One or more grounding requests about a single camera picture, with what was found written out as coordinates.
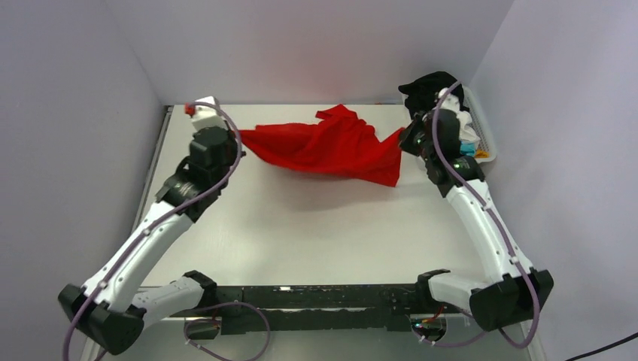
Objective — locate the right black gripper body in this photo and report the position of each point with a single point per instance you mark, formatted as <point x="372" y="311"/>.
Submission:
<point x="413" y="140"/>

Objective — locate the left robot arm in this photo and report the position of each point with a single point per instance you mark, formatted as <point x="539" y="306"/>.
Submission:
<point x="108" y="308"/>

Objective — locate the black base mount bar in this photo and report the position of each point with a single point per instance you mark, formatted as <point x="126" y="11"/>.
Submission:
<point x="321" y="307"/>

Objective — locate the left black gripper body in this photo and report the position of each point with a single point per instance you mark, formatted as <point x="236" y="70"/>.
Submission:
<point x="232" y="150"/>

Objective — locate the black t shirt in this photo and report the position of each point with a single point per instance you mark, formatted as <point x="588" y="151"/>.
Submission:
<point x="421" y="94"/>

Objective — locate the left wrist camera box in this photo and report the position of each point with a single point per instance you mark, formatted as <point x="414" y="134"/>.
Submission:
<point x="203" y="116"/>

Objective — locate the white laundry basket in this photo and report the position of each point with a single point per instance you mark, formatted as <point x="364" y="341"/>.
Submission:
<point x="486" y="150"/>

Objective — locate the red t shirt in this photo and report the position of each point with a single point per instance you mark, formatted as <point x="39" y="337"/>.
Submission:
<point x="341" y="144"/>

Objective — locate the turquoise t shirt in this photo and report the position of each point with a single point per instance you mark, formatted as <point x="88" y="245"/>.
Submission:
<point x="468" y="149"/>

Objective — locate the white t shirt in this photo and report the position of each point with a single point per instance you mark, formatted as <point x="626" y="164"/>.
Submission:
<point x="467" y="134"/>

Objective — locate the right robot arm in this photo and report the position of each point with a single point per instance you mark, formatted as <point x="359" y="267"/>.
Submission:
<point x="513" y="290"/>

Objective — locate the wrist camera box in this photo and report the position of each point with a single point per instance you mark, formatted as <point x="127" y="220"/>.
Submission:
<point x="203" y="116"/>
<point x="449" y="102"/>

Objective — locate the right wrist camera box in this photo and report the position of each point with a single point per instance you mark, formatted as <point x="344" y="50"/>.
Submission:
<point x="449" y="102"/>

